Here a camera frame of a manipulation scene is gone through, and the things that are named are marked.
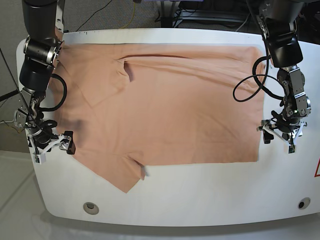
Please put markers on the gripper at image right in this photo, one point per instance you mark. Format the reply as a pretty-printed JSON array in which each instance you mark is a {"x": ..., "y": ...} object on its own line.
[{"x": 286, "y": 132}]

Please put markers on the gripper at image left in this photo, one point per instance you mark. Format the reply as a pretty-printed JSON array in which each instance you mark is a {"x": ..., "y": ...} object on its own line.
[{"x": 43, "y": 142}]

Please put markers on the peach orange T-shirt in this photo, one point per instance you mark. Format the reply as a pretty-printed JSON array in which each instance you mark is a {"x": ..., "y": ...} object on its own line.
[{"x": 136, "y": 105}]

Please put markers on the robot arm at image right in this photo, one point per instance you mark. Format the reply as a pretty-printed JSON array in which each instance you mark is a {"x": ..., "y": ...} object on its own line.
[{"x": 276, "y": 20}]

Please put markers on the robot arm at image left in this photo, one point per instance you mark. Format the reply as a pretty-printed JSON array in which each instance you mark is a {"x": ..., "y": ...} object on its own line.
[{"x": 43, "y": 20}]

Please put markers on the black bar at left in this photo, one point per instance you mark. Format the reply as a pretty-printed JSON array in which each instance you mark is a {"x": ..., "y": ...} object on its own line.
[{"x": 9, "y": 95}]

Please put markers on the black desk leg base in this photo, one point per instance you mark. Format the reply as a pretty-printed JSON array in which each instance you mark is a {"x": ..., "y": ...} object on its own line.
[{"x": 167, "y": 10}]

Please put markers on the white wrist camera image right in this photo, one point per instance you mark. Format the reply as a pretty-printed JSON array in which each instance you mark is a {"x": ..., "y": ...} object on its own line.
[{"x": 291, "y": 149}]

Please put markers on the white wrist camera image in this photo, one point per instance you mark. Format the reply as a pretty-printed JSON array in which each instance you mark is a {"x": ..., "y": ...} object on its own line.
[
  {"x": 39, "y": 158},
  {"x": 291, "y": 149}
]

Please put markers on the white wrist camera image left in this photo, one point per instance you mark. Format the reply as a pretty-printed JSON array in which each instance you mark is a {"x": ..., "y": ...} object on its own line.
[{"x": 39, "y": 158}]

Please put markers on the left table cable grommet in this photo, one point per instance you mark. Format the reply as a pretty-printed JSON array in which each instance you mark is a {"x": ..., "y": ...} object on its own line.
[{"x": 90, "y": 208}]

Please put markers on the table cable grommet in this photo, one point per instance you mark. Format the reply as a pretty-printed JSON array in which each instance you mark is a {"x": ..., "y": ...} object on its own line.
[
  {"x": 304, "y": 203},
  {"x": 90, "y": 208}
]

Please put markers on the right table cable grommet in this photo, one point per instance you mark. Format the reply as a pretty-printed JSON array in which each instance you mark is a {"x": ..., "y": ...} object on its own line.
[{"x": 304, "y": 203}]

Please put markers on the aluminium frame rail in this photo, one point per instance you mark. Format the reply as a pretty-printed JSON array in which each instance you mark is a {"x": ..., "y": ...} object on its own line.
[{"x": 218, "y": 20}]

